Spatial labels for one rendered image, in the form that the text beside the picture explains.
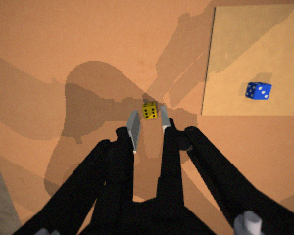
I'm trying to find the yellow die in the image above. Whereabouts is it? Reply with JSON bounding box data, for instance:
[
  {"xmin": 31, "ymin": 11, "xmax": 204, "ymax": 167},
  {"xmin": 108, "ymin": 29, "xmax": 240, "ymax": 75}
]
[{"xmin": 142, "ymin": 102, "xmax": 158, "ymax": 119}]

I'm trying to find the blue die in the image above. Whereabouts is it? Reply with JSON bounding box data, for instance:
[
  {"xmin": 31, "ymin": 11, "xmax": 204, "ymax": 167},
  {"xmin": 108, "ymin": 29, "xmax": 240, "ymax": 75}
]
[{"xmin": 246, "ymin": 82, "xmax": 272, "ymax": 100}]

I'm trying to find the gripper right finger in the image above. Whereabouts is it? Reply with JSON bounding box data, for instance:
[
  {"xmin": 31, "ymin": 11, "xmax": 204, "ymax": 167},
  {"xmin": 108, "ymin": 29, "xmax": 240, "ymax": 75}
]
[{"xmin": 150, "ymin": 105, "xmax": 294, "ymax": 235}]

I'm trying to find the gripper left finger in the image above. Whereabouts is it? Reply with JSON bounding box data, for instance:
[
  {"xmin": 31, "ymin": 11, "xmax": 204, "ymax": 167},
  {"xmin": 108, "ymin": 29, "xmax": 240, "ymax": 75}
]
[{"xmin": 12, "ymin": 110, "xmax": 141, "ymax": 235}]

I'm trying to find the tan square mat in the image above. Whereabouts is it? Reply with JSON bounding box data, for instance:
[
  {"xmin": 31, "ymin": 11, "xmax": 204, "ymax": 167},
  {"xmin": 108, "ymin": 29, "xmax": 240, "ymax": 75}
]
[{"xmin": 201, "ymin": 4, "xmax": 294, "ymax": 116}]

